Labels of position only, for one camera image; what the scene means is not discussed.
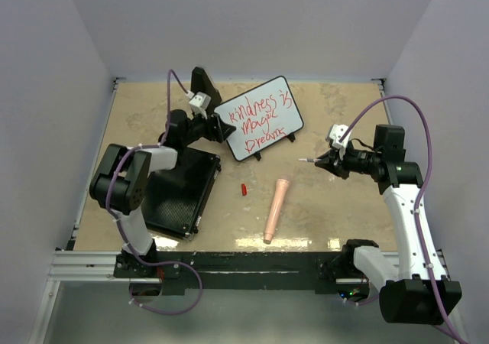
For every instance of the pink toy microphone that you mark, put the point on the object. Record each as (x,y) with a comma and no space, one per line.
(281,188)

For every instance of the black hard case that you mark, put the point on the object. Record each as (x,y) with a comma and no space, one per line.
(175,199)

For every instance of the white whiteboard black frame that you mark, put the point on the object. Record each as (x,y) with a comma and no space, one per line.
(262,116)

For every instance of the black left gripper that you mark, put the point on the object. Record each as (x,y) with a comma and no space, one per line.
(215,130)

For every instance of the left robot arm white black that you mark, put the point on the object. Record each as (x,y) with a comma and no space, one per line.
(120,181)

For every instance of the red capped whiteboard marker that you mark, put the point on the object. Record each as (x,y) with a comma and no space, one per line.
(308,160)

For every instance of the wire whiteboard stand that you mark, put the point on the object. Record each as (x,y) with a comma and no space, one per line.
(291,138)

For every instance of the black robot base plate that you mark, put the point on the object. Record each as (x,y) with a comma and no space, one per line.
(319,272)

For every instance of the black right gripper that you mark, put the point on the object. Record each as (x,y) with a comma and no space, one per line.
(328,163)

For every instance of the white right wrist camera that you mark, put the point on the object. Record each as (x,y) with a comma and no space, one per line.
(338,136)

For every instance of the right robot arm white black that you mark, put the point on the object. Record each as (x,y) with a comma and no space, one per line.
(417,290)

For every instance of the black cone-shaped object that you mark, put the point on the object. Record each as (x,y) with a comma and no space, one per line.
(201,81)

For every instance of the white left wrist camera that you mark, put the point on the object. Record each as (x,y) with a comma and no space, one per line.
(198,103)

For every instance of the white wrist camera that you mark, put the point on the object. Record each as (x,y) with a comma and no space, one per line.
(338,136)
(198,103)

